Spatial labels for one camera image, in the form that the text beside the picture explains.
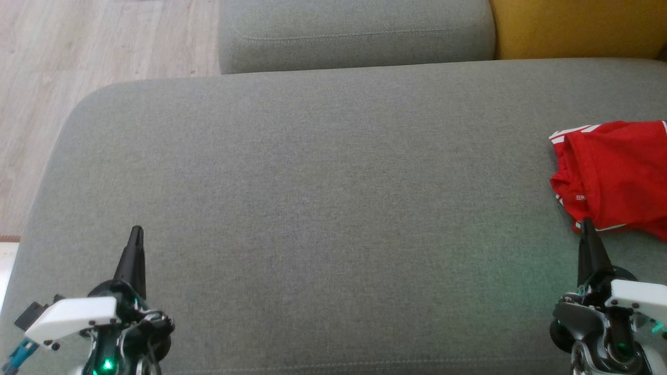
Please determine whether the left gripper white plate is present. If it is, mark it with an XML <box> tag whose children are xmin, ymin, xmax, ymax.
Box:
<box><xmin>24</xmin><ymin>225</ymin><xmax>147</xmax><ymax>345</ymax></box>

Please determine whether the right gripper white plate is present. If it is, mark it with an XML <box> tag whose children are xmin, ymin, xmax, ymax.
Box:
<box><xmin>576</xmin><ymin>217</ymin><xmax>667</xmax><ymax>320</ymax></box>

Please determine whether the red shirt with white sleeves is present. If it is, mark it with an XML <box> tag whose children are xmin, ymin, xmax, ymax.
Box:
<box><xmin>567</xmin><ymin>120</ymin><xmax>667</xmax><ymax>242</ymax></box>

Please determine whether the grey sofa seat cushion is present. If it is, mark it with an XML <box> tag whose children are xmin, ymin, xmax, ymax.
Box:
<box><xmin>0</xmin><ymin>57</ymin><xmax>667</xmax><ymax>375</ymax></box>

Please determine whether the yellow sofa cushion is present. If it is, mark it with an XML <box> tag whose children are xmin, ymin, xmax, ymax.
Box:
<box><xmin>488</xmin><ymin>0</ymin><xmax>667</xmax><ymax>61</ymax></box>

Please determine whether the grey sofa back cushion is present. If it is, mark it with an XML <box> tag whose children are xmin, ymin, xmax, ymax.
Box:
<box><xmin>217</xmin><ymin>0</ymin><xmax>496</xmax><ymax>75</ymax></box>

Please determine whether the left cable with blue plug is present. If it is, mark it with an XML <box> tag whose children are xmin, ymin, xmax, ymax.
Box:
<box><xmin>0</xmin><ymin>336</ymin><xmax>41</xmax><ymax>374</ymax></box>

